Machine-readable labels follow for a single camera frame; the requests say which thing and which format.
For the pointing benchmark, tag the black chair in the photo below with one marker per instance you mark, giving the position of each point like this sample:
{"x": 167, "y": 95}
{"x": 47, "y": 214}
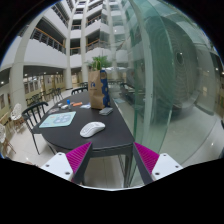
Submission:
{"x": 79, "y": 90}
{"x": 32, "y": 117}

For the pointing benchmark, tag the black chair far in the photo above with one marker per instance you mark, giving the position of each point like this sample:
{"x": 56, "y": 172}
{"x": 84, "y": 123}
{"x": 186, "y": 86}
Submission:
{"x": 79, "y": 90}

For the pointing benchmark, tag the blue cap bottle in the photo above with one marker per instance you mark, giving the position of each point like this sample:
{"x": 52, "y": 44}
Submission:
{"x": 68, "y": 103}

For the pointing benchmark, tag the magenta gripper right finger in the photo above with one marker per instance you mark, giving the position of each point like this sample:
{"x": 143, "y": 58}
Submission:
{"x": 153, "y": 166}

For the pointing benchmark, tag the black chair left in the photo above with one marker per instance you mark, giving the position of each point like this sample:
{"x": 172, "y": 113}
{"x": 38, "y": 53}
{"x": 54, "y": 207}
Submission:
{"x": 32, "y": 117}

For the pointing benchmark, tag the black dining table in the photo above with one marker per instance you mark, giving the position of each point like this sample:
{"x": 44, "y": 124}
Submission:
{"x": 108, "y": 134}

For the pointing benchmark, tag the orange small object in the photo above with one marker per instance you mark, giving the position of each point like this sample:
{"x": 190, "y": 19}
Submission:
{"x": 77, "y": 104}

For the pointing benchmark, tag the white paper card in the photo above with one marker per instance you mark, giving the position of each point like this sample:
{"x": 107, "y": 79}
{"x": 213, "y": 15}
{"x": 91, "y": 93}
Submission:
{"x": 86, "y": 106}

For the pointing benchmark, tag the white chair left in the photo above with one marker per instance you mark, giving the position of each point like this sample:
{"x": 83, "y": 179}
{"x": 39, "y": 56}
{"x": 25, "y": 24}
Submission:
{"x": 16, "y": 116}

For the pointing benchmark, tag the light green mouse pad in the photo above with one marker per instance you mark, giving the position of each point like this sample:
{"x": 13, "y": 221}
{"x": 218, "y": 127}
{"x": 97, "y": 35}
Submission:
{"x": 58, "y": 120}

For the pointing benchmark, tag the brown paper bag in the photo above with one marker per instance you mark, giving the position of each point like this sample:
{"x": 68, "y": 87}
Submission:
{"x": 98, "y": 89}

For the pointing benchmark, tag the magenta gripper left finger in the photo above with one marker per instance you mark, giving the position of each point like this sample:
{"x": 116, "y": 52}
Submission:
{"x": 70, "y": 166}

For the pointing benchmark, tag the green potted plant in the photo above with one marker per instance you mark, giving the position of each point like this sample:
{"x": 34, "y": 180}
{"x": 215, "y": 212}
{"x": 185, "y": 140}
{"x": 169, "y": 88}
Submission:
{"x": 99, "y": 62}

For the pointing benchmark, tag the white computer mouse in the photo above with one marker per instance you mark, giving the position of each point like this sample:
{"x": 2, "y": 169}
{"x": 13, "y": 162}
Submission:
{"x": 91, "y": 129}

